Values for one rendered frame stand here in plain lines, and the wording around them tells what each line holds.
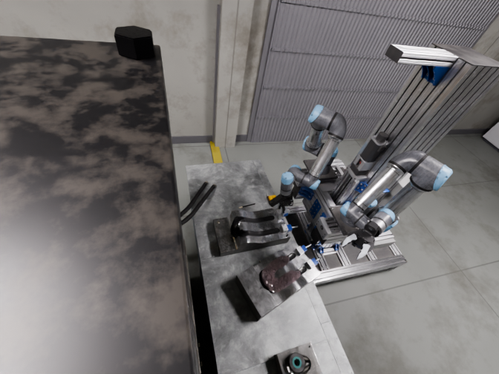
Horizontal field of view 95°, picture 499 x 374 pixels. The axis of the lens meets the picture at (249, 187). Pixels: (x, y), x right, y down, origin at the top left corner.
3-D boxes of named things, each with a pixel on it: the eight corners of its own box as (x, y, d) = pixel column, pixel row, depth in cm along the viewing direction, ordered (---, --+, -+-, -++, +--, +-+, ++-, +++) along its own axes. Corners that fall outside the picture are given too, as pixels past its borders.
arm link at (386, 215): (389, 224, 117) (399, 214, 111) (379, 235, 112) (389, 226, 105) (376, 213, 121) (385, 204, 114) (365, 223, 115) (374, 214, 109)
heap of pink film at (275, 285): (286, 253, 156) (289, 248, 150) (303, 276, 148) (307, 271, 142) (255, 272, 144) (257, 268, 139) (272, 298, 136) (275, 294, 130)
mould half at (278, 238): (275, 213, 184) (279, 203, 174) (286, 243, 168) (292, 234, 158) (212, 223, 169) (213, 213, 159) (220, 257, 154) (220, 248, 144)
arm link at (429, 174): (370, 212, 154) (430, 150, 113) (390, 228, 148) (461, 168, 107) (360, 220, 148) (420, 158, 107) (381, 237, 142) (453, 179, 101)
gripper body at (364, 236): (362, 254, 103) (376, 240, 109) (370, 244, 97) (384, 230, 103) (347, 243, 107) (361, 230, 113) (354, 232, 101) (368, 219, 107)
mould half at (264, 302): (292, 245, 168) (298, 238, 159) (317, 277, 155) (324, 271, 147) (234, 281, 145) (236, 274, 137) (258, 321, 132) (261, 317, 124)
